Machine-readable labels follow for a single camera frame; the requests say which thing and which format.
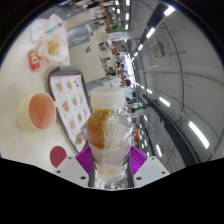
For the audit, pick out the dark tray with menu sheet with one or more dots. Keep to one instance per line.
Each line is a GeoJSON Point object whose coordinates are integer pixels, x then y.
{"type": "Point", "coordinates": [68, 103]}

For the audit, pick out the red sauce packet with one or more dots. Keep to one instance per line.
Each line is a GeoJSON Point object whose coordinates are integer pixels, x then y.
{"type": "Point", "coordinates": [34, 60]}

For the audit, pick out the crumpled food wrapper bag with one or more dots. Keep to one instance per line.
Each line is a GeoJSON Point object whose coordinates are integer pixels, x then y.
{"type": "Point", "coordinates": [51, 49]}

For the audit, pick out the white printed card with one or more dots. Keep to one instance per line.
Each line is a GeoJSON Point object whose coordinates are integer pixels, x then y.
{"type": "Point", "coordinates": [36, 31]}

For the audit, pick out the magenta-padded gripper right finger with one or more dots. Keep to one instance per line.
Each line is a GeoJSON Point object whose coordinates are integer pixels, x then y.
{"type": "Point", "coordinates": [151, 170]}

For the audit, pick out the ceiling lights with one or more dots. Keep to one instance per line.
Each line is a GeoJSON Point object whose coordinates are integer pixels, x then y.
{"type": "Point", "coordinates": [198, 133]}

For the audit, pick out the beige chairs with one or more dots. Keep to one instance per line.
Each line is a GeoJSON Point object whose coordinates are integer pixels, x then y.
{"type": "Point", "coordinates": [88, 56]}

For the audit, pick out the flat round red coaster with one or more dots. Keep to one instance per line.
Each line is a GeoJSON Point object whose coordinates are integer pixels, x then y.
{"type": "Point", "coordinates": [57, 156]}

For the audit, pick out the small teal bottle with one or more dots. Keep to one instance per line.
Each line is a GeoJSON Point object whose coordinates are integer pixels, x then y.
{"type": "Point", "coordinates": [50, 31]}

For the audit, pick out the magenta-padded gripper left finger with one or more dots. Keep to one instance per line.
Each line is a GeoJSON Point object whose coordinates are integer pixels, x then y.
{"type": "Point", "coordinates": [71, 170]}

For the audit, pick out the clear bottle with white cap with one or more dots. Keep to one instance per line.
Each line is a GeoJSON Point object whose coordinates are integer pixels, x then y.
{"type": "Point", "coordinates": [110, 133]}

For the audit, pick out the ceiling air conditioner unit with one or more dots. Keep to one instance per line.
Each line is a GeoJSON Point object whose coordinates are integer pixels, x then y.
{"type": "Point", "coordinates": [158, 49]}

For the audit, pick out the yellow cup with pink inside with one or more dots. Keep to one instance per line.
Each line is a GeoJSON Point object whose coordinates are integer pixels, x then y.
{"type": "Point", "coordinates": [38, 111]}

